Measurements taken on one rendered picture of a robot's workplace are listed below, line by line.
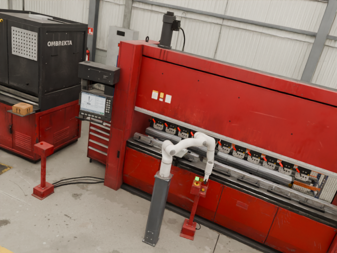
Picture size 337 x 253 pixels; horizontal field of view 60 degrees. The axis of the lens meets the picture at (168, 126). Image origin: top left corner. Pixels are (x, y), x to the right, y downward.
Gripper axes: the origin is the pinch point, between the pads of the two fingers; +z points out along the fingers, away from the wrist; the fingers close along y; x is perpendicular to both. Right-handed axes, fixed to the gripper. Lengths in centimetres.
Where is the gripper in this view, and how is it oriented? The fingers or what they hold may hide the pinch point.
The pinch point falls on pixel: (205, 182)
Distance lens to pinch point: 384.2
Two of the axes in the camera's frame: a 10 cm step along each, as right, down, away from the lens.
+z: -1.5, 8.7, 4.6
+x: 9.5, 2.6, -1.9
